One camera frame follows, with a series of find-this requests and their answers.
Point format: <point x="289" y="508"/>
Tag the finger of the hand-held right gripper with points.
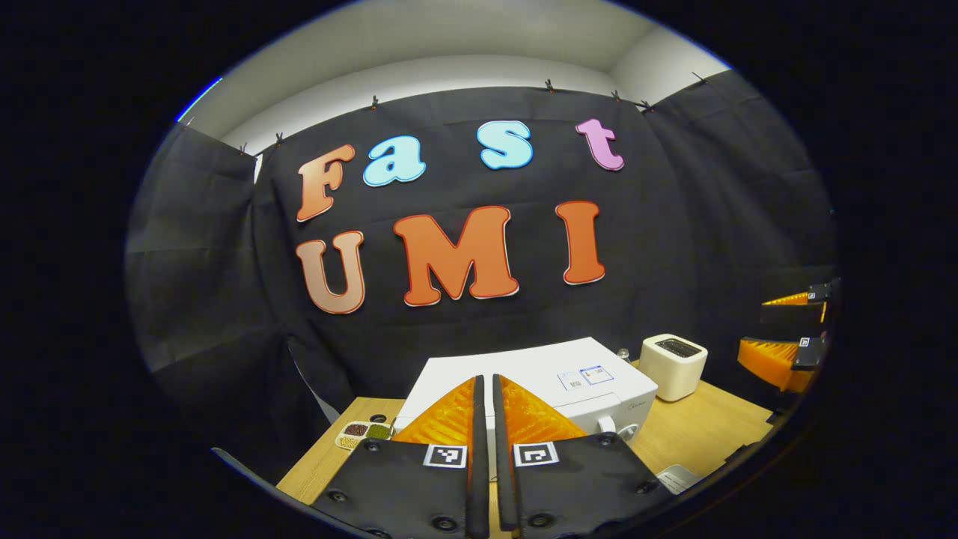
<point x="778" y="363"/>
<point x="793" y="308"/>

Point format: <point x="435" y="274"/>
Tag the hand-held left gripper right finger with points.
<point x="503" y="479"/>

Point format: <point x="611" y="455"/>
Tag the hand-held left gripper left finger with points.
<point x="479" y="464"/>

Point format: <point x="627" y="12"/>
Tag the white microwave oven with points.
<point x="539" y="370"/>

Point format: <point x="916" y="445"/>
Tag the white toaster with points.
<point x="673" y="370"/>

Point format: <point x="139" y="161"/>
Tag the small dish of beans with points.
<point x="363" y="433"/>

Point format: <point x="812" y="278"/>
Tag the white plastic tray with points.
<point x="679" y="479"/>

